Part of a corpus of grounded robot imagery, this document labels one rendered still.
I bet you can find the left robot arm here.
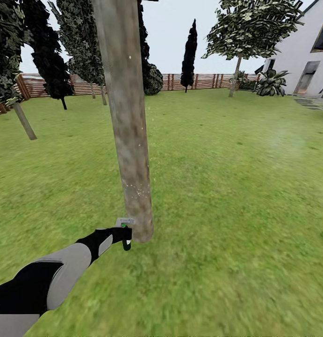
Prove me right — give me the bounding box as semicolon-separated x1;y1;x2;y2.
0;217;136;337

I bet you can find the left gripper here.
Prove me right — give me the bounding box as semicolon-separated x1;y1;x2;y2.
115;227;132;242

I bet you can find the pesticide atomizer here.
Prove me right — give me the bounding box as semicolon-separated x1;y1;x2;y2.
122;240;131;251

